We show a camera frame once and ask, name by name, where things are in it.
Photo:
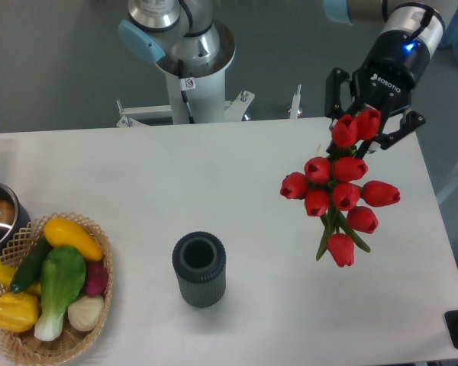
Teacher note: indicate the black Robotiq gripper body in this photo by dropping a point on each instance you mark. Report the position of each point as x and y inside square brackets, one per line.
[392, 69]

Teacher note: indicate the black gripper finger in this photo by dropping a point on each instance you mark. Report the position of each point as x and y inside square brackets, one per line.
[336, 95]
[408, 123]

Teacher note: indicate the red tulip bouquet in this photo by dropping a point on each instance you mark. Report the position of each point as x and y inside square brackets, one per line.
[328, 190]

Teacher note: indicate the silver robot arm with gripper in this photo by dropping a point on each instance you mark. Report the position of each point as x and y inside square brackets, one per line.
[424, 20]

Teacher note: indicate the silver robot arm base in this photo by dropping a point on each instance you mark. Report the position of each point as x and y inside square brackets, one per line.
[184, 41]

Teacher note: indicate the dark grey ribbed vase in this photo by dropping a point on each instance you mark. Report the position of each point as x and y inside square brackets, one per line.
[199, 260]

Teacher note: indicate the purple red radish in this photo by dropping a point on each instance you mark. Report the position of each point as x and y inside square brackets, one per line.
[96, 279]

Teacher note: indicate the yellow squash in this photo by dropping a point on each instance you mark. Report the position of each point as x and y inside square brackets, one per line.
[60, 231]

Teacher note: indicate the green bok choy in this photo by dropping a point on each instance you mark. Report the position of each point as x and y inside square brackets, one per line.
[62, 278]

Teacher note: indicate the white garlic bulb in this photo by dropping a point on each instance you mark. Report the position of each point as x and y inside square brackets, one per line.
[84, 313]

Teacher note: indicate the dark green cucumber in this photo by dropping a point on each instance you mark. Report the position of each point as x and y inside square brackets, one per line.
[29, 271]

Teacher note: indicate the yellow banana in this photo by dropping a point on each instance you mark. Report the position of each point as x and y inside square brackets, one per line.
[6, 275]

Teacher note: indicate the yellow bell pepper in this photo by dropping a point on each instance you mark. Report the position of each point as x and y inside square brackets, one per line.
[18, 312]

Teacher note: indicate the woven wicker basket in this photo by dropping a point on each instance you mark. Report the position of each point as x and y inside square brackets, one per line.
[23, 348]

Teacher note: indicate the white metal mounting frame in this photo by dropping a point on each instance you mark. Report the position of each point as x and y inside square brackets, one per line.
[189, 108]

